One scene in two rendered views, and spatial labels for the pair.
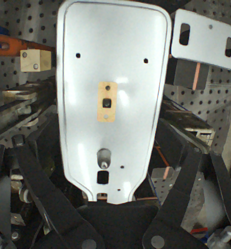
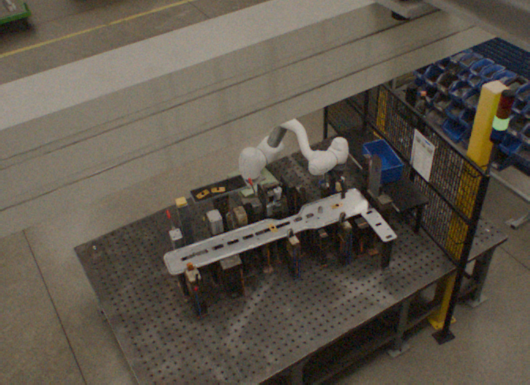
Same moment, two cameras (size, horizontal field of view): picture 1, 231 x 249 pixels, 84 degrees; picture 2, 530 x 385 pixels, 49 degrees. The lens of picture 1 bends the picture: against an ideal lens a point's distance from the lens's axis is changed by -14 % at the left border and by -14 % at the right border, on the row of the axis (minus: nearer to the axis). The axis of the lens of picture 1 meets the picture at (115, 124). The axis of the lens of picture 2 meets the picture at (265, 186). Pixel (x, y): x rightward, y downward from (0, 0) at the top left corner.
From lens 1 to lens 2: 3.68 m
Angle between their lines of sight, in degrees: 64
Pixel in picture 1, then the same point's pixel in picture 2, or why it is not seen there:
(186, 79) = (358, 222)
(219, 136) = (353, 316)
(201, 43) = (371, 216)
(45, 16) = not seen: hidden behind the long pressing
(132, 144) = (329, 216)
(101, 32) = (353, 197)
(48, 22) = not seen: hidden behind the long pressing
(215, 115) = (363, 300)
